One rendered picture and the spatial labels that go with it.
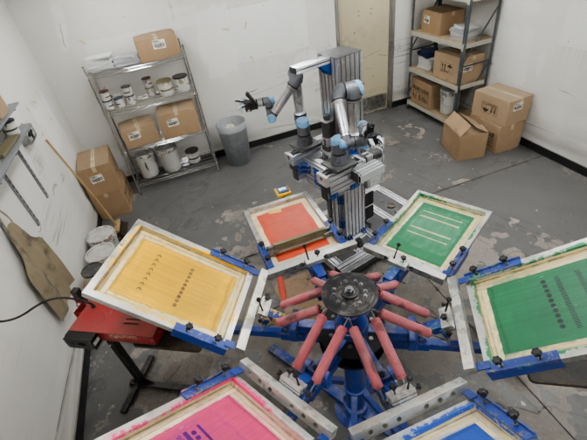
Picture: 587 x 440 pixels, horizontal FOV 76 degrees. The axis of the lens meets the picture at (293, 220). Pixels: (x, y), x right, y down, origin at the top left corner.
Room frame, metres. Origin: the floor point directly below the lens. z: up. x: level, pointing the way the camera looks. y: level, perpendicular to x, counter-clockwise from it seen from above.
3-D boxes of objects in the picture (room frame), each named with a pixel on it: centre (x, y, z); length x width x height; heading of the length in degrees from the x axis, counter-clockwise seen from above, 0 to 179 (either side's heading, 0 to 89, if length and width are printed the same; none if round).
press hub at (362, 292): (1.28, -0.23, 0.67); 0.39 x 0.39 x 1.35
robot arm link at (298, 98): (3.27, -0.22, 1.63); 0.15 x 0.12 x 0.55; 2
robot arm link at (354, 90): (2.71, -0.59, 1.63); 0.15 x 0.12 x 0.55; 94
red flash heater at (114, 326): (1.67, 1.14, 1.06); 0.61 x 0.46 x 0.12; 74
